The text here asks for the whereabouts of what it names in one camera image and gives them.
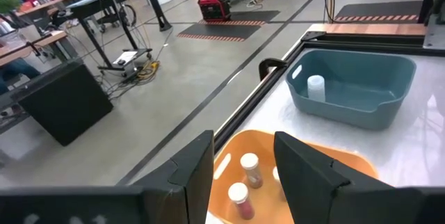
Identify black floor mat striped edge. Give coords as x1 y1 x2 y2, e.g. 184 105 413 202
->
334 0 424 24
176 10 281 43

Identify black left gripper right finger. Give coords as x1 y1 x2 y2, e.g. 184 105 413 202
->
273 130 394 224

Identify white opaque medicine bottle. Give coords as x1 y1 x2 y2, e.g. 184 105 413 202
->
307 74 326 103

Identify red medicine bottle white cap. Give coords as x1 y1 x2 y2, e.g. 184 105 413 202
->
227 182 256 221

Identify wooden work table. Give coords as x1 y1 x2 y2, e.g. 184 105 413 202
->
0 30 69 67

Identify black cabinet box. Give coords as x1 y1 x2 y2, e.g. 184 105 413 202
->
11 62 115 147

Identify black table clamp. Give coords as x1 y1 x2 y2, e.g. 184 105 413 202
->
258 57 289 81

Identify teal plastic bin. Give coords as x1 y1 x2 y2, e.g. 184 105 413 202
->
285 49 417 131

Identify black floor post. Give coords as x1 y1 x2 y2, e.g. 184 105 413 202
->
140 0 173 33

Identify black rolling cart desk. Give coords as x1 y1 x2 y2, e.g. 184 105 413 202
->
51 0 154 79

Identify red portable generator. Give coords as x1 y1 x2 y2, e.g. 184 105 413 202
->
197 0 232 22

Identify person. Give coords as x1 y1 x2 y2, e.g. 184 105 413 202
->
0 58 42 96

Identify orange plastic bin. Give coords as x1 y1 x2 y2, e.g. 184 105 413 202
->
207 129 380 224

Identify yellow floor cables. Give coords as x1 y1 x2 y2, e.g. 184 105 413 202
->
135 59 161 82

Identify brown medicine bottle white cap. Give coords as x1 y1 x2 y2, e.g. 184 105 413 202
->
239 152 264 189

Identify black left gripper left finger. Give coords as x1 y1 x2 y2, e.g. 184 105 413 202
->
133 129 216 224

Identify green potted plant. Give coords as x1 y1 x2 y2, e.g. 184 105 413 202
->
0 0 22 15

